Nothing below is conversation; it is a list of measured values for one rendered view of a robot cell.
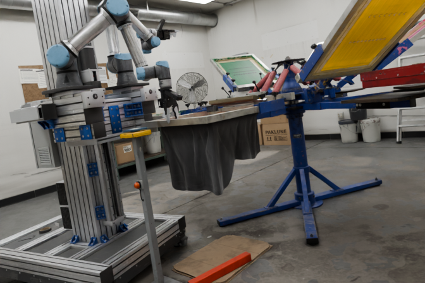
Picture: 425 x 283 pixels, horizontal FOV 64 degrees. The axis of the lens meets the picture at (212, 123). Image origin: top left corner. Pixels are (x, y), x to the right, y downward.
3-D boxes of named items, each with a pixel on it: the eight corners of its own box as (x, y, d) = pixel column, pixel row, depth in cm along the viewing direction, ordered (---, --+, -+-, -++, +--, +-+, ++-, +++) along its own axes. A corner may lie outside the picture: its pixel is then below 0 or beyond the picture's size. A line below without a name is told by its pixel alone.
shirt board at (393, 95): (458, 102, 185) (456, 88, 184) (400, 114, 173) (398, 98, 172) (313, 107, 312) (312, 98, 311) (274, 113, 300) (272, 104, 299)
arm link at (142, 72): (137, 81, 204) (155, 79, 206) (137, 80, 193) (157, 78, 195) (135, 68, 203) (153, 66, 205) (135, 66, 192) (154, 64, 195)
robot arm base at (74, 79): (50, 90, 199) (47, 73, 198) (71, 89, 212) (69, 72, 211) (67, 86, 191) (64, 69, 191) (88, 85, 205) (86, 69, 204)
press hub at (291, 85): (316, 213, 285) (296, 52, 275) (276, 208, 312) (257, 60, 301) (334, 199, 314) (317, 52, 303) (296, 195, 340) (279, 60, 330)
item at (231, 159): (222, 194, 195) (212, 121, 192) (217, 194, 198) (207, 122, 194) (266, 173, 229) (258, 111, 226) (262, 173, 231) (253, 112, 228)
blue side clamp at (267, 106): (260, 114, 214) (259, 102, 214) (254, 114, 218) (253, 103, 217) (285, 108, 236) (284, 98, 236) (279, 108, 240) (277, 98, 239)
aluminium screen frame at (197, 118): (207, 123, 179) (207, 116, 179) (141, 128, 219) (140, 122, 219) (283, 106, 237) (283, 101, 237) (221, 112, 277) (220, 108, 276)
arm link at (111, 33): (114, 72, 245) (101, -5, 241) (106, 75, 257) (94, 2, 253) (129, 71, 252) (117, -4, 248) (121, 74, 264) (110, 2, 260)
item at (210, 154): (220, 196, 194) (209, 122, 190) (169, 190, 224) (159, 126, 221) (223, 194, 196) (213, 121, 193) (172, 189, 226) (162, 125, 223)
